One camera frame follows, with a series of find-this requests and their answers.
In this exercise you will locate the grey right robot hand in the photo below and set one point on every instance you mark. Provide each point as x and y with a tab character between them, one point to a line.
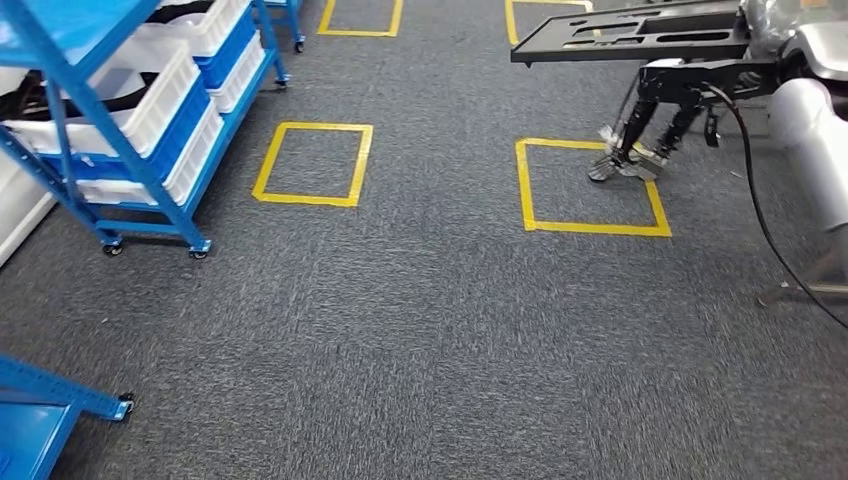
768	26

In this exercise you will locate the white plastic bin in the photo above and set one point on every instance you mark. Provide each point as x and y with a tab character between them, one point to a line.
218	26
192	166
152	99
242	79

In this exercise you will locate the blue metal shelf rack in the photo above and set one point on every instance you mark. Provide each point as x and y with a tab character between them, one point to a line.
146	228
33	437
296	26

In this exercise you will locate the yellow tape square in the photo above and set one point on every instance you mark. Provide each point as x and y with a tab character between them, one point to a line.
526	192

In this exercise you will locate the blue plastic bin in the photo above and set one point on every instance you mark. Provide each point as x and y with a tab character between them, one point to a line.
179	132
225	63

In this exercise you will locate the black plastic plate holder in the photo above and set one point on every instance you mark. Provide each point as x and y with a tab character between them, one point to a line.
596	46

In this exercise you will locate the black curved part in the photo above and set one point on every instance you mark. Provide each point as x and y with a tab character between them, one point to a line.
126	100

